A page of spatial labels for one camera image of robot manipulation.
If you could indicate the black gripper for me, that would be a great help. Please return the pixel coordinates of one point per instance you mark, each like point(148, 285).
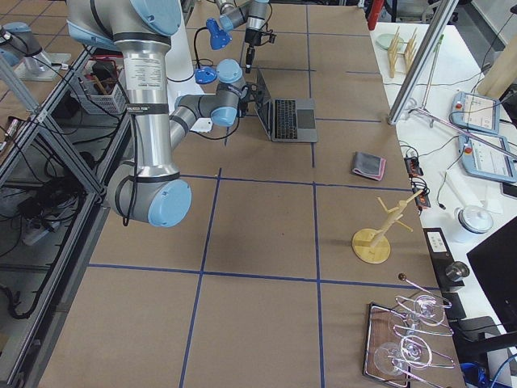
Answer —
point(251, 36)
point(247, 93)

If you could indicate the grey laptop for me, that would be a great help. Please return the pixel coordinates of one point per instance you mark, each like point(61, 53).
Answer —
point(285, 120)

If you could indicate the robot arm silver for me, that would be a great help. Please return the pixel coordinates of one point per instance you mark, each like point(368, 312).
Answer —
point(253, 14)
point(149, 188)

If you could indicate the green glass plate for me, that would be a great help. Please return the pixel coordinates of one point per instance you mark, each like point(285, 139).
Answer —
point(385, 40)

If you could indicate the folded grey cloth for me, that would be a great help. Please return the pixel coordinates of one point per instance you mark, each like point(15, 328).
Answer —
point(368, 165)

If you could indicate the white plastic basket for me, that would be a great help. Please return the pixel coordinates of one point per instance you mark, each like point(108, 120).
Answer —
point(95, 103)

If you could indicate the wooden dish rack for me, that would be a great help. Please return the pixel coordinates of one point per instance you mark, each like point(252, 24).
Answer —
point(398, 48)

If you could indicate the metal rod stand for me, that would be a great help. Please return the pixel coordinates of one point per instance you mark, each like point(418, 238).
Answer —
point(437, 102)

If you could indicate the wooden mug tree stand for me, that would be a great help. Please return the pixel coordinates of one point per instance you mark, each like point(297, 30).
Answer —
point(370, 245)

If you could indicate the blue teach pendant far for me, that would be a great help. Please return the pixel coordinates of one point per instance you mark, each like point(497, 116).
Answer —
point(475, 112)

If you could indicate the blue teach pendant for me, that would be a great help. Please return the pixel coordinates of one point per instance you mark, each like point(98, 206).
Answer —
point(475, 112)
point(483, 160)

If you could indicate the blue teach pendant near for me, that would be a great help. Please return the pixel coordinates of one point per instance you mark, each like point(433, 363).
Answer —
point(483, 160)

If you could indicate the white kettle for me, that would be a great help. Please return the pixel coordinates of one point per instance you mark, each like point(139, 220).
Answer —
point(469, 222)

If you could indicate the black tray with glasses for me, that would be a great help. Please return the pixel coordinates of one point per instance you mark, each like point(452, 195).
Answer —
point(398, 340)

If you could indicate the black monitor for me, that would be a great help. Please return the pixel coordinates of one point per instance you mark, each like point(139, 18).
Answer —
point(493, 262)

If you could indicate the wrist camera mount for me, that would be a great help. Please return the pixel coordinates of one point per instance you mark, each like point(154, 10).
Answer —
point(267, 38)

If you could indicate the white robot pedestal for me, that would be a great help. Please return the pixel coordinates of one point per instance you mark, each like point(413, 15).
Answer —
point(179, 68)

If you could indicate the aluminium frame post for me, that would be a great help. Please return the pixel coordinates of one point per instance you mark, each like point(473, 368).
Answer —
point(429, 41)

